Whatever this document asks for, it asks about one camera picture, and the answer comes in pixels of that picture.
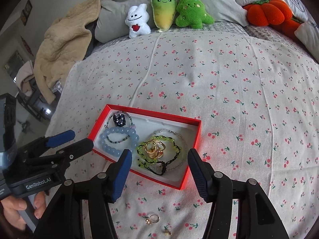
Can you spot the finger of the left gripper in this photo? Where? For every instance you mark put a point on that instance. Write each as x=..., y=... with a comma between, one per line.
x=35, y=163
x=59, y=138

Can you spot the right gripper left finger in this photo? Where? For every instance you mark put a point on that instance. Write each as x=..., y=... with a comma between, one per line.
x=63, y=217

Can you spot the small gold stud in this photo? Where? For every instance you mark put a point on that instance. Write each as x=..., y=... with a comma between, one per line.
x=167, y=232

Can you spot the deer print pillow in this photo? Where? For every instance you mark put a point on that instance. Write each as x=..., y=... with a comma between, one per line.
x=308, y=34

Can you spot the yellow green radish plush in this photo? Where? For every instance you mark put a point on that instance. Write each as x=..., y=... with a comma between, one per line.
x=163, y=13

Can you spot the gold ring cluster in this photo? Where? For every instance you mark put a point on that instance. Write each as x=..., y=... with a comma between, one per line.
x=154, y=148

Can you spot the left hand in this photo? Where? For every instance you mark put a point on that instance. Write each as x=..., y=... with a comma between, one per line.
x=12, y=206

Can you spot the beige quilted blanket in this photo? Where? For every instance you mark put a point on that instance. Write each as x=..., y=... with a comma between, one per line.
x=65, y=42

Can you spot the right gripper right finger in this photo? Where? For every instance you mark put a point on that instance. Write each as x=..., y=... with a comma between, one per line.
x=257, y=217

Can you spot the black flower hair clip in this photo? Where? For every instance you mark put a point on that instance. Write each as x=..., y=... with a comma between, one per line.
x=119, y=119

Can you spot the white ghost plush toy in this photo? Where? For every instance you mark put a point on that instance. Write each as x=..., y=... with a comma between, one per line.
x=137, y=21

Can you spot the green tree plush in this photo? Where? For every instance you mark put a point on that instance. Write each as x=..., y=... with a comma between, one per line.
x=192, y=13

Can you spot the red cardboard box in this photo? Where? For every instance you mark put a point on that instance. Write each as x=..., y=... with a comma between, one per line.
x=179, y=134

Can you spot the orange pumpkin plush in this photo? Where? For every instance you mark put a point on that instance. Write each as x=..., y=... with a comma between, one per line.
x=274, y=13

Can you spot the cherry print bed sheet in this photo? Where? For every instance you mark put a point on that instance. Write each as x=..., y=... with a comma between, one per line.
x=257, y=101

